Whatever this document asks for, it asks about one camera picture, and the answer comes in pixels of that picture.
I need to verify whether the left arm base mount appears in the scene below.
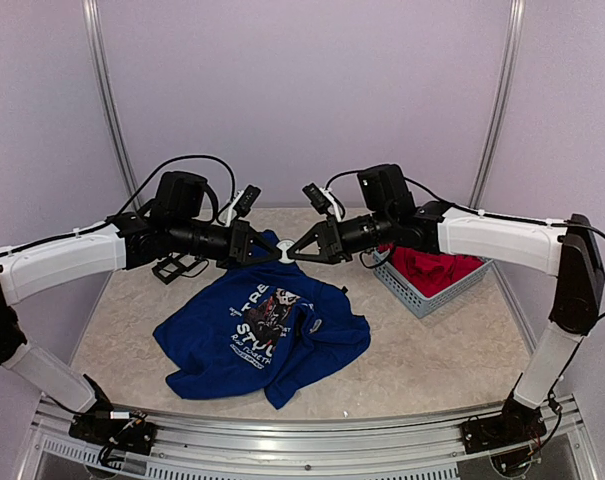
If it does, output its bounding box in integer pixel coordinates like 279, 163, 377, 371
69, 410, 157, 455

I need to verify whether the red garment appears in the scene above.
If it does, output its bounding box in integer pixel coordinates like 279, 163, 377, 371
390, 247, 484, 298

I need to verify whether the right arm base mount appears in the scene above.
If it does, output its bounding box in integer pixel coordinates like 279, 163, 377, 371
460, 394, 547, 454

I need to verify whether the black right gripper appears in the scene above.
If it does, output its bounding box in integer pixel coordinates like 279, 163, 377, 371
289, 207, 395, 263

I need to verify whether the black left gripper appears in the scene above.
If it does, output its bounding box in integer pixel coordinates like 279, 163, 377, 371
170, 217, 282, 271

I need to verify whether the left aluminium corner post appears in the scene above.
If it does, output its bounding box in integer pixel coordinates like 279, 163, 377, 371
82, 0, 142, 210

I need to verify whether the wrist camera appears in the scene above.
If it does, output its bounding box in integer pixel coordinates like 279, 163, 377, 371
218, 185, 262, 227
302, 183, 346, 222

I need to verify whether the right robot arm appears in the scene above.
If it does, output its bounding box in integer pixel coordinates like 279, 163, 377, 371
286, 164, 605, 444

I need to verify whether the light blue perforated basket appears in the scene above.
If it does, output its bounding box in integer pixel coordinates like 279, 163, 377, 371
372, 251, 494, 319

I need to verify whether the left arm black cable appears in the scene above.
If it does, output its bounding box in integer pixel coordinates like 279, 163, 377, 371
0, 154, 237, 271

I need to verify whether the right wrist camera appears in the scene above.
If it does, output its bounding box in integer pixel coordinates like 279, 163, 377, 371
302, 183, 346, 222

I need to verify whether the aluminium corner post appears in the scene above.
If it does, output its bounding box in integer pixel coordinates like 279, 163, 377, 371
468, 0, 526, 208
82, 0, 142, 210

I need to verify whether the blue printed t-shirt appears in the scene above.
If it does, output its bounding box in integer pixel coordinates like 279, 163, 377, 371
153, 260, 371, 409

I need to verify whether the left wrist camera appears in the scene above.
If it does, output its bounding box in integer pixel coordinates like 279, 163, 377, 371
218, 185, 262, 227

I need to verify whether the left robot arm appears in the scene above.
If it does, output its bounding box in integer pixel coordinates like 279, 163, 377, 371
0, 171, 281, 445

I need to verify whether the right aluminium corner post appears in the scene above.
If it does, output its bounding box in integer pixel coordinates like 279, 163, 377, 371
468, 0, 526, 208

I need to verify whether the aluminium front rail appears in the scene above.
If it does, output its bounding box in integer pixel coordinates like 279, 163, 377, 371
29, 394, 591, 480

